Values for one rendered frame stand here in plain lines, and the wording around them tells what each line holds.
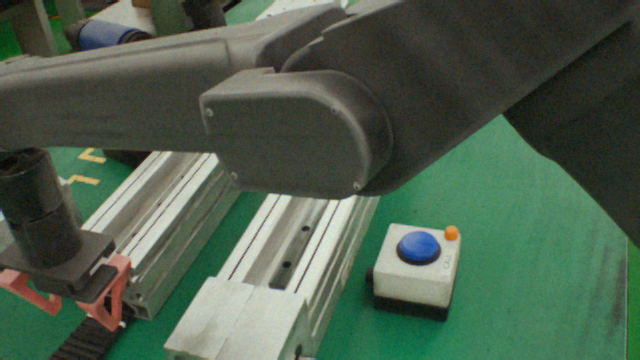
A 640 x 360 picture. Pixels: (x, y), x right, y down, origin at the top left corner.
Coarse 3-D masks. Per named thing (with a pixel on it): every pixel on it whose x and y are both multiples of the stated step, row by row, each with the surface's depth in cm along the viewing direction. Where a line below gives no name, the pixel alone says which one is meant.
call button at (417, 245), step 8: (416, 232) 63; (424, 232) 63; (400, 240) 63; (408, 240) 62; (416, 240) 62; (424, 240) 62; (432, 240) 62; (400, 248) 62; (408, 248) 61; (416, 248) 61; (424, 248) 61; (432, 248) 61; (408, 256) 61; (416, 256) 61; (424, 256) 61; (432, 256) 61
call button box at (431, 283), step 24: (384, 240) 65; (456, 240) 64; (384, 264) 62; (408, 264) 61; (432, 264) 61; (456, 264) 63; (384, 288) 62; (408, 288) 61; (432, 288) 60; (408, 312) 63; (432, 312) 62
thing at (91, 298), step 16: (96, 272) 55; (112, 272) 55; (128, 272) 58; (48, 288) 53; (64, 288) 52; (96, 288) 53; (112, 288) 58; (80, 304) 53; (96, 304) 53; (112, 304) 59; (112, 320) 59
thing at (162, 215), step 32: (160, 160) 76; (192, 160) 83; (128, 192) 71; (160, 192) 77; (192, 192) 70; (224, 192) 79; (96, 224) 66; (128, 224) 71; (160, 224) 65; (192, 224) 71; (128, 256) 62; (160, 256) 65; (192, 256) 72; (128, 288) 63; (160, 288) 66
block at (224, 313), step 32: (224, 288) 55; (256, 288) 55; (192, 320) 52; (224, 320) 52; (256, 320) 52; (288, 320) 52; (192, 352) 49; (224, 352) 49; (256, 352) 49; (288, 352) 51
